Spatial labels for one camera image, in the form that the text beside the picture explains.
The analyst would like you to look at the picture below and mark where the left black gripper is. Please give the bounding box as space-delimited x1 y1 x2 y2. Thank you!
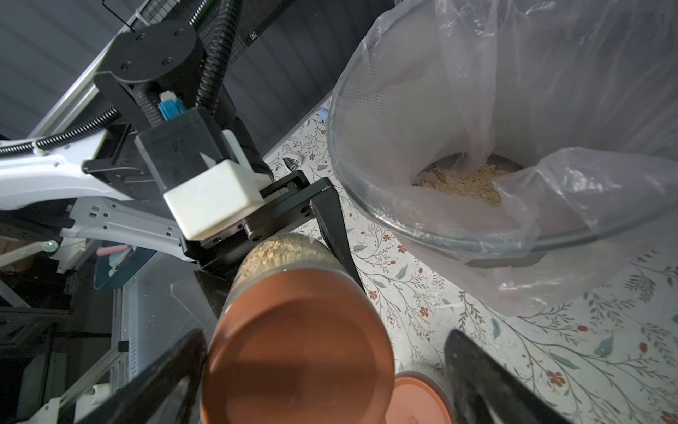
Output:
181 171 365 291

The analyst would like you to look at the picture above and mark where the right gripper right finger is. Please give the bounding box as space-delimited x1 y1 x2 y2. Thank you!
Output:
444 330 567 423

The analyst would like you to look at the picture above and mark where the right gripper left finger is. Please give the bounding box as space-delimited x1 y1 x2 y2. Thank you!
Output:
81 330 207 423

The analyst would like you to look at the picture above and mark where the oatmeal glass jar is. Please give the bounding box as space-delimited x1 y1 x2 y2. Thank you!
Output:
218 232 351 318

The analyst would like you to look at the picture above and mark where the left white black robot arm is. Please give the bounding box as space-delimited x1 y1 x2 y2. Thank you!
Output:
1 1 359 279

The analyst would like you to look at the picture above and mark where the small black white clip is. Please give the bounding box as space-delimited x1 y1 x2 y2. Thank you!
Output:
282 155 304 171

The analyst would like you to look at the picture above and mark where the small blue object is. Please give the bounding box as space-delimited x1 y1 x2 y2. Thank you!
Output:
318 108 329 124

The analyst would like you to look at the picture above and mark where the floral table mat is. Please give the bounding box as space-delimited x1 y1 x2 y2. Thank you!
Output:
261 92 678 424

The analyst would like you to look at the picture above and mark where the grey trash bin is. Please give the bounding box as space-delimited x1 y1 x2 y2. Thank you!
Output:
328 19 677 258

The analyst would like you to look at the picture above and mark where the clear plastic bin liner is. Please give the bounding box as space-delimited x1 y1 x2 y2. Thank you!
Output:
328 1 677 316

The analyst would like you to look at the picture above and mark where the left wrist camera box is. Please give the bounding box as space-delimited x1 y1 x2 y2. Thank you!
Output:
135 107 273 241

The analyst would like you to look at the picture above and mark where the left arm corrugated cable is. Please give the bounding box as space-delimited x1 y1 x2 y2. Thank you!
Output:
0 0 245 160

